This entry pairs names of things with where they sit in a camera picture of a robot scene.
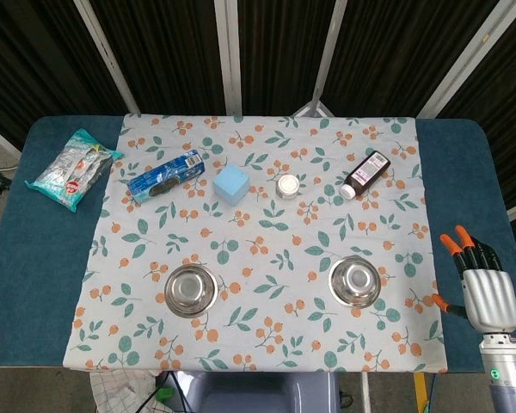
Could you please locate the white table leg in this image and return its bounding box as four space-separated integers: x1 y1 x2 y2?
359 372 372 413

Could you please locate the light blue foam cube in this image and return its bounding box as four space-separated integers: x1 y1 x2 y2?
212 163 250 205

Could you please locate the teal snack packet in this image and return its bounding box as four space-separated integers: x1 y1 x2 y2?
24 127 126 213

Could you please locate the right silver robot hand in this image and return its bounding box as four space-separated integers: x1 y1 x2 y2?
432 225 516 336

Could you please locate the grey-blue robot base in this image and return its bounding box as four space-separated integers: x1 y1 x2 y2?
187 370 341 413

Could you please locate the black floor cable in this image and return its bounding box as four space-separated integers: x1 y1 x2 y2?
139 371 186 413

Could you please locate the dark teal table cover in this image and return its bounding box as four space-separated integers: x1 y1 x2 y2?
0 114 516 373

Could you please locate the floral tablecloth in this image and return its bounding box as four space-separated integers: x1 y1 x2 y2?
63 113 450 373

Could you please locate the metal bowl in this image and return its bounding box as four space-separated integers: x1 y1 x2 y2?
163 264 219 318
328 255 383 308

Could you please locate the brown medicine bottle white cap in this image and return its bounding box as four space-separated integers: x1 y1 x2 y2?
339 150 391 200

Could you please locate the white grid-pattern cloth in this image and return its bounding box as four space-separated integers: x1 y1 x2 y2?
89 370 160 413

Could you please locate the grey metal stand foot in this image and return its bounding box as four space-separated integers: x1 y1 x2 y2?
291 99 333 118

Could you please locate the small silver-lidded can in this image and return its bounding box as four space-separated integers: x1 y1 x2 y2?
276 174 301 200

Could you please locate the blue cookie box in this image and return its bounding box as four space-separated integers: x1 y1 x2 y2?
126 149 207 206

